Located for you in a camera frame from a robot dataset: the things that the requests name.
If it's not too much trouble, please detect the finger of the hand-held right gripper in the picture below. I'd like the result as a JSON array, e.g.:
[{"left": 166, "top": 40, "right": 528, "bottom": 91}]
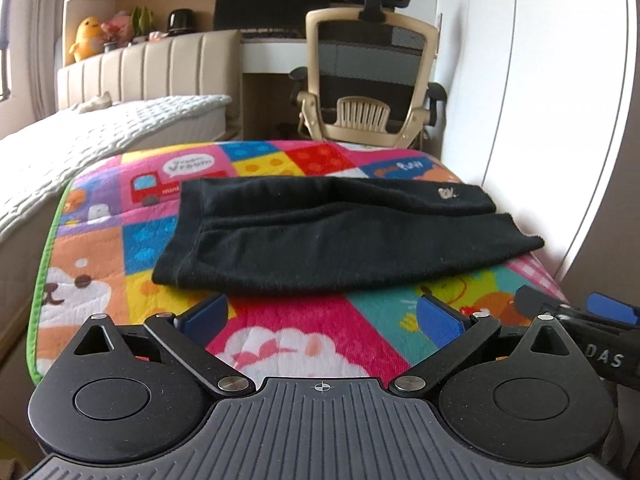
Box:
[
  {"left": 586, "top": 292, "right": 640, "bottom": 329},
  {"left": 514, "top": 285, "right": 570, "bottom": 318}
]

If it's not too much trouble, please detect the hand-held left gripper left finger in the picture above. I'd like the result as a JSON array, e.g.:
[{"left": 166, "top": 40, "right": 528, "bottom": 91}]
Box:
[{"left": 74, "top": 294, "right": 254, "bottom": 396}]

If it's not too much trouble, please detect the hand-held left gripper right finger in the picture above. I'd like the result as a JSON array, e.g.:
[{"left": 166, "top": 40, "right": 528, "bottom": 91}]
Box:
[{"left": 390, "top": 294, "right": 577, "bottom": 396}]

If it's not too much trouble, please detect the black garment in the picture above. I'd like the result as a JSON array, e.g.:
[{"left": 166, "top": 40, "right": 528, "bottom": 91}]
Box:
[{"left": 151, "top": 176, "right": 546, "bottom": 295}]

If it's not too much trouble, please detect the colourful printed blanket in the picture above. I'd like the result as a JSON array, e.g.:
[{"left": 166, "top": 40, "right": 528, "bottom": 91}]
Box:
[{"left": 25, "top": 139, "right": 572, "bottom": 387}]

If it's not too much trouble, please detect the white quilted bed cover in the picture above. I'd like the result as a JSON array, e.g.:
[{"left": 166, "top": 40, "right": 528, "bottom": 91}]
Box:
[{"left": 0, "top": 94, "right": 234, "bottom": 242}]

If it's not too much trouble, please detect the small beige plush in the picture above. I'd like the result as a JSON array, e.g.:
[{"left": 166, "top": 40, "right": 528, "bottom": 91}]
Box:
[{"left": 77, "top": 91, "right": 114, "bottom": 114}]

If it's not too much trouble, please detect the white desk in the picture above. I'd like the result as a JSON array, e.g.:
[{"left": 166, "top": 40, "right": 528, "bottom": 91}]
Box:
[{"left": 240, "top": 35, "right": 321, "bottom": 142}]

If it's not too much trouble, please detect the beige mesh office chair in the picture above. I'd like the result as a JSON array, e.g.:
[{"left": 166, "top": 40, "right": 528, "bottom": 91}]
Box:
[{"left": 287, "top": 0, "right": 449, "bottom": 150}]

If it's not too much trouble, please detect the black keyboard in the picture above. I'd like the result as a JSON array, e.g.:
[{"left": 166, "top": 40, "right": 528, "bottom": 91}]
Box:
[{"left": 241, "top": 30, "right": 307, "bottom": 41}]

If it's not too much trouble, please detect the black hat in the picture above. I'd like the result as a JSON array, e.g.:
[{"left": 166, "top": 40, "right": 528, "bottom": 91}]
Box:
[{"left": 166, "top": 9, "right": 196, "bottom": 37}]

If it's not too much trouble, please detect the yellow duck plush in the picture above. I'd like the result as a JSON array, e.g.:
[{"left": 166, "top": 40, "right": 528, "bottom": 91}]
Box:
[{"left": 68, "top": 16, "right": 107, "bottom": 64}]

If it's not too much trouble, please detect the green potted plant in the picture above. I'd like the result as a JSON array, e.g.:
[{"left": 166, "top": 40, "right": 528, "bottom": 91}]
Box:
[{"left": 129, "top": 5, "right": 153, "bottom": 39}]

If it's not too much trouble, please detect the pink plush toy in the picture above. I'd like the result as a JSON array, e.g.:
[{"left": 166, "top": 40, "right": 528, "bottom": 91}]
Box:
[{"left": 100, "top": 10, "right": 134, "bottom": 45}]

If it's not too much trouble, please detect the black monitor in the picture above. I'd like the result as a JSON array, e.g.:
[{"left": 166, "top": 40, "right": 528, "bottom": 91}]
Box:
[{"left": 213, "top": 0, "right": 335, "bottom": 32}]

